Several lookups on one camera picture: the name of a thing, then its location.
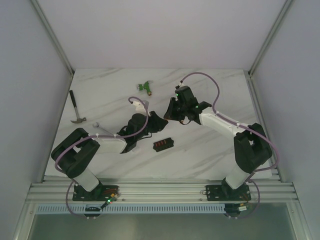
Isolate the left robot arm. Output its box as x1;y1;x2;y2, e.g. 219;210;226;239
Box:
51;111;168;201

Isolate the silver open-end wrench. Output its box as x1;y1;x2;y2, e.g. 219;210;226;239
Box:
92;122;112;135

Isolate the claw hammer black handle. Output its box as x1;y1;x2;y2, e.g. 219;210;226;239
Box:
69;90;87;124

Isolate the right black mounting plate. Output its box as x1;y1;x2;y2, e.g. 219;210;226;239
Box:
205;184;252;202

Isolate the white slotted cable duct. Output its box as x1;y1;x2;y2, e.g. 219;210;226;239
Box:
34;202;286;215

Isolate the black mounting plate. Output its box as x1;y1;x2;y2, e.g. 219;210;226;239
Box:
72;184;119;202
205;184;252;202

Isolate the right aluminium frame post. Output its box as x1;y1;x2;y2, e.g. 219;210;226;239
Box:
248;0;295;77

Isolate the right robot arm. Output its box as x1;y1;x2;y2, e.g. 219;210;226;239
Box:
164;86;273;200

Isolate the aluminium frame post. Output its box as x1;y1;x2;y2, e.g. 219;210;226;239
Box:
29;0;75;77
248;0;295;77

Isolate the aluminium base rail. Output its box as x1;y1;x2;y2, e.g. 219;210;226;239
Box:
26;177;298;203

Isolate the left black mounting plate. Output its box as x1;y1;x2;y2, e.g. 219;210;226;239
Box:
72;184;119;202

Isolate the left aluminium frame post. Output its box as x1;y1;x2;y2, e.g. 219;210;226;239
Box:
29;0;75;77

